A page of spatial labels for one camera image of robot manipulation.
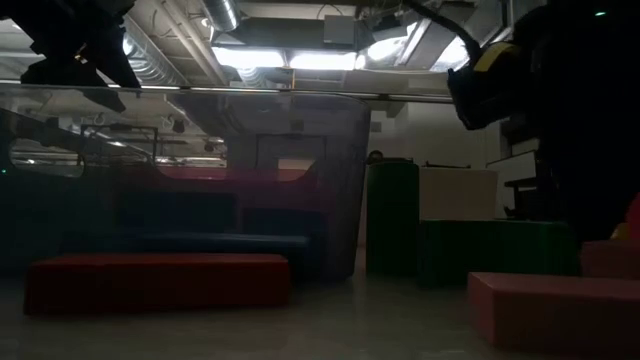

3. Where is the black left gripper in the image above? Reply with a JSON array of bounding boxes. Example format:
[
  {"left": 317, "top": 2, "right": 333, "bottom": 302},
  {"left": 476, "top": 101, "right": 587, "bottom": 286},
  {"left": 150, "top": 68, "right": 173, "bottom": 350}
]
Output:
[{"left": 0, "top": 0, "right": 143, "bottom": 114}]

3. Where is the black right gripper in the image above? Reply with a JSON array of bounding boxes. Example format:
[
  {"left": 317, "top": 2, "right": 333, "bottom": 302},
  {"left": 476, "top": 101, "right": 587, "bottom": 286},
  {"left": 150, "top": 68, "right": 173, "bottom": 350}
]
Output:
[{"left": 446, "top": 41, "right": 534, "bottom": 132}]

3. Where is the dark green wooden block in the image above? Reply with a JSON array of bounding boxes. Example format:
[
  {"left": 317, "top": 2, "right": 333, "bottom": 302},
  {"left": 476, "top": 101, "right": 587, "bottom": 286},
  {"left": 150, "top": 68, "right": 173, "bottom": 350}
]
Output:
[{"left": 365, "top": 161, "right": 421, "bottom": 276}]

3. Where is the green arch wooden block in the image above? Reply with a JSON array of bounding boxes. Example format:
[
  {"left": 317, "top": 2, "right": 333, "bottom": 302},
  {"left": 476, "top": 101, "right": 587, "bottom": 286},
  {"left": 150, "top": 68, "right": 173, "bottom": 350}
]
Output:
[{"left": 417, "top": 219, "right": 581, "bottom": 289}]

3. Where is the gray translucent plastic bin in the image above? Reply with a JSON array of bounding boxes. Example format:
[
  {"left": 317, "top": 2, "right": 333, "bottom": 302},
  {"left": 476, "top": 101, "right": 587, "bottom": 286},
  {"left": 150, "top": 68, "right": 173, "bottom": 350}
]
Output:
[{"left": 0, "top": 82, "right": 374, "bottom": 281}]

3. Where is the pink wooden block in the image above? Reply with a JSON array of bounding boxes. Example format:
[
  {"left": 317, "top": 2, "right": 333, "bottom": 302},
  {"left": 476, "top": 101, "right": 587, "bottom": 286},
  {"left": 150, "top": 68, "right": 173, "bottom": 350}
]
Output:
[
  {"left": 467, "top": 271, "right": 640, "bottom": 351},
  {"left": 579, "top": 239, "right": 640, "bottom": 280}
]

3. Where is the blue wooden block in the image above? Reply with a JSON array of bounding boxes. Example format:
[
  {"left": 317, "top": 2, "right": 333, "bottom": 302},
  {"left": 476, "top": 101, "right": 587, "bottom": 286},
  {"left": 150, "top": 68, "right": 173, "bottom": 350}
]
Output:
[{"left": 244, "top": 208, "right": 327, "bottom": 240}]

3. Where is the white board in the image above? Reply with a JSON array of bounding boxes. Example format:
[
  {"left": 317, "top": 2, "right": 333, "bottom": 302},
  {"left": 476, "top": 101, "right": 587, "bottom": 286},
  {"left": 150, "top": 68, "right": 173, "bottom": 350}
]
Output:
[{"left": 487, "top": 149, "right": 541, "bottom": 211}]

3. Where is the bright ceiling light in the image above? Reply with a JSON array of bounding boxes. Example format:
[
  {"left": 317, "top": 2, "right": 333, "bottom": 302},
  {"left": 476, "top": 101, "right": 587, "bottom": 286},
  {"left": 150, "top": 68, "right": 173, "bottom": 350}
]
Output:
[
  {"left": 288, "top": 49, "right": 359, "bottom": 71},
  {"left": 212, "top": 46, "right": 286, "bottom": 69}
]

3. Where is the gray ceiling junction box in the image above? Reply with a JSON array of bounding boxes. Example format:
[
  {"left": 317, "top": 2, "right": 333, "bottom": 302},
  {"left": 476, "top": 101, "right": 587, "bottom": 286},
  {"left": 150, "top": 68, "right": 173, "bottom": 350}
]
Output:
[{"left": 323, "top": 14, "right": 357, "bottom": 47}]

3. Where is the red wooden block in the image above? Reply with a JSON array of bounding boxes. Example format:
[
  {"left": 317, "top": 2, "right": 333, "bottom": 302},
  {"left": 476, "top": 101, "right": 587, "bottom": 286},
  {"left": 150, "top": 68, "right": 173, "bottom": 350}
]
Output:
[{"left": 22, "top": 252, "right": 292, "bottom": 316}]

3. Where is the silver spiral ventilation duct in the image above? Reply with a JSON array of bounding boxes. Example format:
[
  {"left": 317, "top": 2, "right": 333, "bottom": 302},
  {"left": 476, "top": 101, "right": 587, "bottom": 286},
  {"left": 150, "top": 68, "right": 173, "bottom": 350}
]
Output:
[{"left": 122, "top": 14, "right": 187, "bottom": 87}]

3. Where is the metal overhead rail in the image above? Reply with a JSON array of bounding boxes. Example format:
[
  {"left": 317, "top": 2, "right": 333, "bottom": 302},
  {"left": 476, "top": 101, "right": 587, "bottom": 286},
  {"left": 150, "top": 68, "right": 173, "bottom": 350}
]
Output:
[{"left": 0, "top": 78, "right": 454, "bottom": 105}]

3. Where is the silver round ceiling duct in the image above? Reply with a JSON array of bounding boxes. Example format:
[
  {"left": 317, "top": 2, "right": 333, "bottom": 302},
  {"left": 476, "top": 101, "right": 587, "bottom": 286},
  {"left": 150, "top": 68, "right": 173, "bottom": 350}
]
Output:
[{"left": 199, "top": 0, "right": 242, "bottom": 34}]

